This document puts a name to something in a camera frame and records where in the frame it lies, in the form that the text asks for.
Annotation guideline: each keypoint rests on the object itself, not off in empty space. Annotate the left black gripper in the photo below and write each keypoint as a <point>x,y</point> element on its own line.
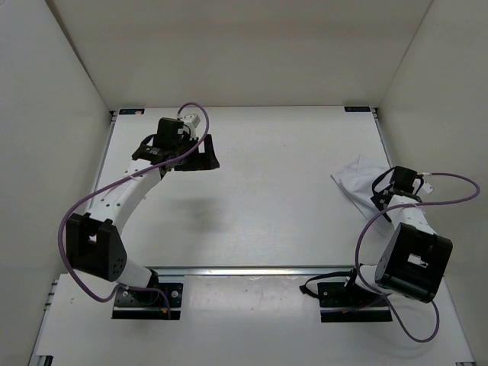
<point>207,159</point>

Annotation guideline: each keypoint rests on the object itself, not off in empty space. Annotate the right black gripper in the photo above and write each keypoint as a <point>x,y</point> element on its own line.
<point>375,200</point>

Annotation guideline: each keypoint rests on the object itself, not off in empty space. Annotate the white skirt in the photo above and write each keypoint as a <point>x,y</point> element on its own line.
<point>355,181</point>

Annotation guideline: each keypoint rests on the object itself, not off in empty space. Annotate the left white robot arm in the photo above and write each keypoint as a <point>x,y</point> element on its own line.
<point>93,240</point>

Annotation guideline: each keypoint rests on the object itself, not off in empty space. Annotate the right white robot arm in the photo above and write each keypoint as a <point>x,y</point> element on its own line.
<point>415,258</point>

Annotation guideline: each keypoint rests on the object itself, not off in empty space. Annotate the right blue corner label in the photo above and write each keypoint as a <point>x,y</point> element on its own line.
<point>357,109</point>

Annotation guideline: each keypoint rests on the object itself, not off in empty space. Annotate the blue corner label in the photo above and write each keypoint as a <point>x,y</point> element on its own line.
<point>131,111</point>
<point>357,109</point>

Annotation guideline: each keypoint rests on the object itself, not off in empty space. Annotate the left blue corner label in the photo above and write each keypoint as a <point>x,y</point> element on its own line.
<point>131,111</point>

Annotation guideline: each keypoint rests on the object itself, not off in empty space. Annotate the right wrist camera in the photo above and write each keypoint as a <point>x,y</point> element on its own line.
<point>424,187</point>

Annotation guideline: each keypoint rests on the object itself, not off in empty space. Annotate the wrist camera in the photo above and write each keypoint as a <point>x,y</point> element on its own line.
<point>190,120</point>
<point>424,187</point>

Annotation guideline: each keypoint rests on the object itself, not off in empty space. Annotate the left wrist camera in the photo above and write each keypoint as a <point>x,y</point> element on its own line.
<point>190,120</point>

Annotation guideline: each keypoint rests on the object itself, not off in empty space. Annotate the aluminium front rail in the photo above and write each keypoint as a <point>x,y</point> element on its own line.
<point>249,271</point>

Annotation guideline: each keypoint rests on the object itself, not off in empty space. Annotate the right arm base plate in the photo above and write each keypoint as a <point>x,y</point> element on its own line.
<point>339,304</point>

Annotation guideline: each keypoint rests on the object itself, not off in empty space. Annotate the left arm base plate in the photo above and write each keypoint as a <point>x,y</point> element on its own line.
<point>134,305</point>

